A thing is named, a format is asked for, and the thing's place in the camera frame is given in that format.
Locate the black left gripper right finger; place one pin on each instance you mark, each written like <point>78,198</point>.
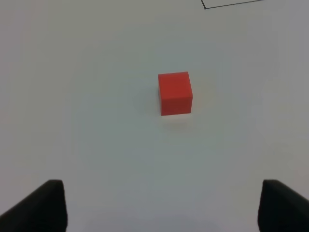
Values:
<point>281,209</point>

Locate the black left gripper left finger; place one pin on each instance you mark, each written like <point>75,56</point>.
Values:
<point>44,210</point>

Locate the red cube block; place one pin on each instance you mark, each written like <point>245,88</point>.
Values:
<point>175,93</point>

